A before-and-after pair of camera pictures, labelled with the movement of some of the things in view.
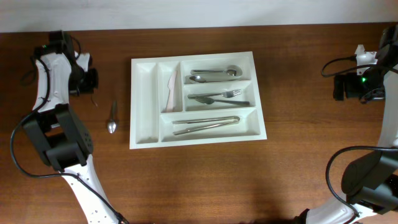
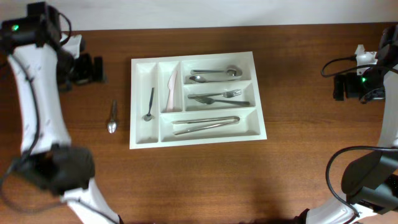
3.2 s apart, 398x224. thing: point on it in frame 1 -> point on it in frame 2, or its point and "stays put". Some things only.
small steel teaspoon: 111,125 stays put
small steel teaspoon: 93,102 -> 148,117
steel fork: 229,94 stays put
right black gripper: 349,79 stays put
